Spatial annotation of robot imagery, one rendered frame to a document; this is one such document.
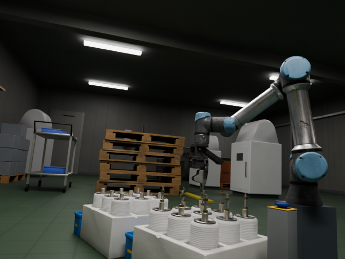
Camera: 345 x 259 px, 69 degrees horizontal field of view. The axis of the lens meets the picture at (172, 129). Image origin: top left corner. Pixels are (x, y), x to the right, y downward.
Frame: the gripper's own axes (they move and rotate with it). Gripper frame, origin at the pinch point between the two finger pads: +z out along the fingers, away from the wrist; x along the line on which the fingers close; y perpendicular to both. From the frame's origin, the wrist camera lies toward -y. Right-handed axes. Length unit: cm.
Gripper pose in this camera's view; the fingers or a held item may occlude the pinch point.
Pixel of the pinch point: (203, 186)
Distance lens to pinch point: 123.6
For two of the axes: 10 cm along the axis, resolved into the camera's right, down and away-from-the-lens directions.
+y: -9.8, -0.9, -1.7
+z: -0.7, 9.9, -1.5
